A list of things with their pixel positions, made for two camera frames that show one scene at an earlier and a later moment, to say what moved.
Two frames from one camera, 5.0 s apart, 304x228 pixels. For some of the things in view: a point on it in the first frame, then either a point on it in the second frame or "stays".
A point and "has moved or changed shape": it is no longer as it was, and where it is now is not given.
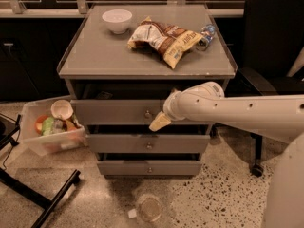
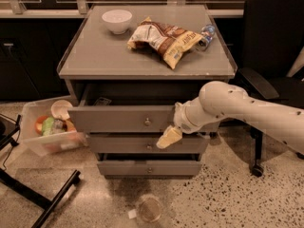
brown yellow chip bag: [169, 42] stays
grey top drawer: [122, 112] has moved or changed shape
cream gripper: [170, 106] -> [180, 119]
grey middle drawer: [148, 143] stays
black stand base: [9, 126] stays
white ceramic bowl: [118, 20] stays
